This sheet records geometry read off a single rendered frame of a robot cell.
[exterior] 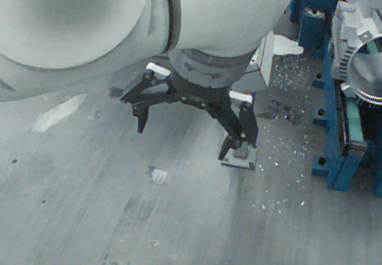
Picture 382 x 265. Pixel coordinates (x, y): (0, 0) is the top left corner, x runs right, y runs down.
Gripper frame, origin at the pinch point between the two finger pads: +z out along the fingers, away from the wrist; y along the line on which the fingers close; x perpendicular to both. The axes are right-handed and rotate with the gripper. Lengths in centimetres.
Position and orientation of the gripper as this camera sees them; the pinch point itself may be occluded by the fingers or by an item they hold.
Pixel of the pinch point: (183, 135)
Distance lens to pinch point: 56.9
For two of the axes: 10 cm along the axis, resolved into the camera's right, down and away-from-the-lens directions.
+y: 9.5, 3.2, 0.0
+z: -1.5, 4.5, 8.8
